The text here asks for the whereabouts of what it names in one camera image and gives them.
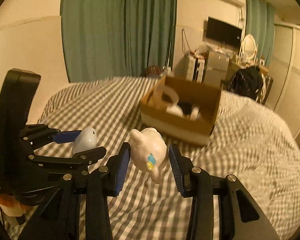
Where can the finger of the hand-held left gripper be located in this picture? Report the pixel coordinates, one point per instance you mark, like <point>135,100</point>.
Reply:
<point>85,156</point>
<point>65,136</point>

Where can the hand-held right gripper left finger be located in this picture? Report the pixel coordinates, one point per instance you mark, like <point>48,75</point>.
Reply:
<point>122,170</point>

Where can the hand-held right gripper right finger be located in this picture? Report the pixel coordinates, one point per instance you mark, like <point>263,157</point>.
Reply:
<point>176,170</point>

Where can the light blue earbud case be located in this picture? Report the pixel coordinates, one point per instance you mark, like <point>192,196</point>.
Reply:
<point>86,140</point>

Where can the white plush toy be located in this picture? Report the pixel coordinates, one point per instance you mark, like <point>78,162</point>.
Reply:
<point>147,150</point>

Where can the cardboard box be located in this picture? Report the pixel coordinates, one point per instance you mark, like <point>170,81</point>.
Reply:
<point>180,130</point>

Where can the white cloth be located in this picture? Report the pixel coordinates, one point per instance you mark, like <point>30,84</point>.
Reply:
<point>173,110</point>

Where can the black glossy object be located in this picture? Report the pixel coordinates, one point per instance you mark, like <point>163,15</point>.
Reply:
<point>185,108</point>

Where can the white tape roll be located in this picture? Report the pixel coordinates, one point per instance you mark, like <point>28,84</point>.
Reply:
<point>174,97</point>

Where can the person's left hand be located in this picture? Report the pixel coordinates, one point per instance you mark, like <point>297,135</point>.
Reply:
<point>11,210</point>

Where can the checkered bed blanket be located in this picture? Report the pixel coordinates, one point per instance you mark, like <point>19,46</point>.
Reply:
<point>240,155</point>

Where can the brown patterned bag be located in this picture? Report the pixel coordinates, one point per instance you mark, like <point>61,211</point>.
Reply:
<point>153,71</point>

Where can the green curtain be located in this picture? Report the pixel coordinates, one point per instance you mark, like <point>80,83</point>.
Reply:
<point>92,30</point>
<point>152,25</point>
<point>260,25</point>

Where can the silver mini fridge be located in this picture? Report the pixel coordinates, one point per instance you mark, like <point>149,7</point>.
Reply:
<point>216,67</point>

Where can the black jacket on chair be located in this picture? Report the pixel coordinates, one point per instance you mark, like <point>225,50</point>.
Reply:
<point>247,82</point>

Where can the white oval mirror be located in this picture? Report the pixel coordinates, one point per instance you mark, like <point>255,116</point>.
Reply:
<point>248,46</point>

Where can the black wall television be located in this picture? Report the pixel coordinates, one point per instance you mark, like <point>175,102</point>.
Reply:
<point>223,31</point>

